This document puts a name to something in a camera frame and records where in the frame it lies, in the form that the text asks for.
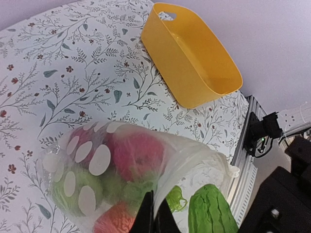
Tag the red tomato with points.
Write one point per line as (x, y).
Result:
(83, 144)

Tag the aluminium front rail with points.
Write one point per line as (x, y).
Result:
(241, 187)

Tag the yellow plastic basket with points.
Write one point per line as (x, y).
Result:
(190, 58)

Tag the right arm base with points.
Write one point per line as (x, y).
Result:
(260, 134)

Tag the orange carrot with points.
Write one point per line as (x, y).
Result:
(116, 220)

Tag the clear zip top bag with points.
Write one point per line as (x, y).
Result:
(187, 163)

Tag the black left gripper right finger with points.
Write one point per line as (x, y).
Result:
(165, 222)

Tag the green bitter gourd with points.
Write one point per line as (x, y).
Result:
(209, 212)

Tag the floral table cover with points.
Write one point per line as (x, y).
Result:
(75, 64)

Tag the red fruit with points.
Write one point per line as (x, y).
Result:
(137, 155)

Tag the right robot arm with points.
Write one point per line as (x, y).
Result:
(283, 201)

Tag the green leafy vegetable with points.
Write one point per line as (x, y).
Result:
(80, 193)

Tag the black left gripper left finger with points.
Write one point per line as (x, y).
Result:
(144, 221)

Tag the green grapes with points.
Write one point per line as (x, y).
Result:
(175, 200)

